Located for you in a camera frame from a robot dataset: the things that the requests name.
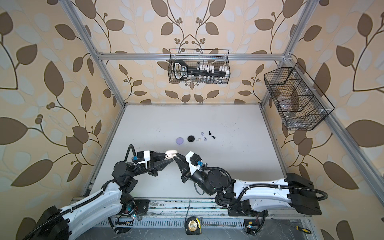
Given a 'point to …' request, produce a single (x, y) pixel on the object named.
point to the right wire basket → (300, 103)
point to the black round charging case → (191, 138)
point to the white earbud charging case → (170, 154)
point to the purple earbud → (205, 138)
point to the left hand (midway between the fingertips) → (171, 158)
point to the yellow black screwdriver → (307, 231)
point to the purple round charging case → (179, 140)
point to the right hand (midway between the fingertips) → (177, 157)
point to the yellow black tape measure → (193, 226)
